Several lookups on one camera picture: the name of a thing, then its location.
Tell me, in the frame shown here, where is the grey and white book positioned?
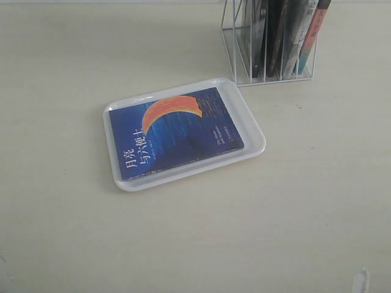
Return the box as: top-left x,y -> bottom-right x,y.
282,0 -> 318,79

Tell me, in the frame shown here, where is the black and grey book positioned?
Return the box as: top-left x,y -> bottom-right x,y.
241,1 -> 268,78

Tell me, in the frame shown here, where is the red orange book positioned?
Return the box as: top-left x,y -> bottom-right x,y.
298,0 -> 331,74

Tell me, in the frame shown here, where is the white plastic tray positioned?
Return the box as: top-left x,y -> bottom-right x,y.
103,78 -> 266,192

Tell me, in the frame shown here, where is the blue book with orange moon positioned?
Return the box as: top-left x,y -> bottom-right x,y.
109,87 -> 244,181

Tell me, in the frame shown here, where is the dark brown book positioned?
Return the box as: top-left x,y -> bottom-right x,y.
266,0 -> 289,77

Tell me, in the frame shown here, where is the white wire book rack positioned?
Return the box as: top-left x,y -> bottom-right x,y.
221,1 -> 318,87

